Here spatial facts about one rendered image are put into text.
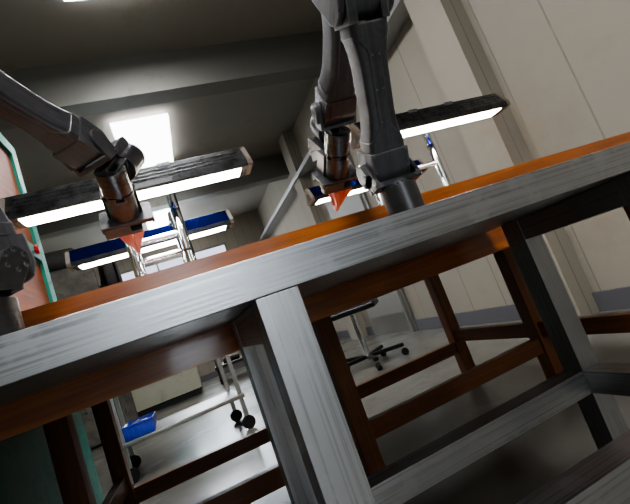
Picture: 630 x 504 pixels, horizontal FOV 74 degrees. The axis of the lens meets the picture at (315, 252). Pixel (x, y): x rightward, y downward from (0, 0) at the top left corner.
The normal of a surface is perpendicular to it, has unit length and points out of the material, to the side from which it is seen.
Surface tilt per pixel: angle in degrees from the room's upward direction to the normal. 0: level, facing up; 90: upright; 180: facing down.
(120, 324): 90
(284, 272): 90
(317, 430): 90
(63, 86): 90
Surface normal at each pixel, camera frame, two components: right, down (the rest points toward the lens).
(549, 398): 0.27, -0.22
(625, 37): -0.90, 0.29
